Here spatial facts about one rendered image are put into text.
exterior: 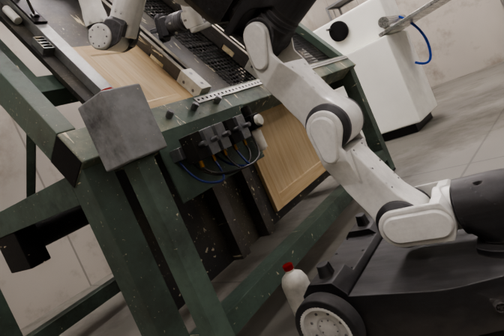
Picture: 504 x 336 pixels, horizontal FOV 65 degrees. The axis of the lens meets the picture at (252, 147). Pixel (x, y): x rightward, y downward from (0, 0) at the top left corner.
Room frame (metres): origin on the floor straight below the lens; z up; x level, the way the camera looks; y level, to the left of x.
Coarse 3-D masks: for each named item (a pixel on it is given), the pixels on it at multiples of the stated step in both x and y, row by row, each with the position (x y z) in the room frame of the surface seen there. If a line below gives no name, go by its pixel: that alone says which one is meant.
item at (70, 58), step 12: (0, 0) 1.53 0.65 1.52; (24, 24) 1.49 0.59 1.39; (36, 24) 1.46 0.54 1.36; (36, 36) 1.46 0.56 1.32; (48, 36) 1.43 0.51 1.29; (60, 48) 1.41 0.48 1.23; (72, 48) 1.44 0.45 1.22; (60, 60) 1.42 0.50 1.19; (72, 60) 1.39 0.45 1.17; (84, 60) 1.42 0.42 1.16; (72, 72) 1.40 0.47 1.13; (84, 72) 1.36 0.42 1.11; (96, 72) 1.39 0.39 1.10; (84, 84) 1.37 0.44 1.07; (96, 84) 1.34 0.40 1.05; (108, 84) 1.37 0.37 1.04
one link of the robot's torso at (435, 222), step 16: (432, 192) 1.07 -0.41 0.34; (448, 192) 1.04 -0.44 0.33; (400, 208) 1.07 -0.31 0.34; (416, 208) 1.04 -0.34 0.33; (432, 208) 1.01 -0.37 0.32; (448, 208) 1.00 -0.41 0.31; (384, 224) 1.09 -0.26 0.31; (400, 224) 1.06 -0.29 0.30; (416, 224) 1.04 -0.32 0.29; (432, 224) 1.01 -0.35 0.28; (448, 224) 0.99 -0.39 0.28; (400, 240) 1.07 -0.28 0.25; (416, 240) 1.05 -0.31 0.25; (432, 240) 1.03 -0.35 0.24; (448, 240) 1.01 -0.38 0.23
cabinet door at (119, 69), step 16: (80, 48) 1.50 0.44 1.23; (96, 64) 1.46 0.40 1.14; (112, 64) 1.52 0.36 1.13; (128, 64) 1.56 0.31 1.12; (144, 64) 1.61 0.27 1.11; (112, 80) 1.43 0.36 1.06; (128, 80) 1.48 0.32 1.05; (144, 80) 1.53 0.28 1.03; (160, 80) 1.58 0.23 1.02; (160, 96) 1.50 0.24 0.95; (176, 96) 1.54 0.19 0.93; (192, 96) 1.59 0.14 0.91
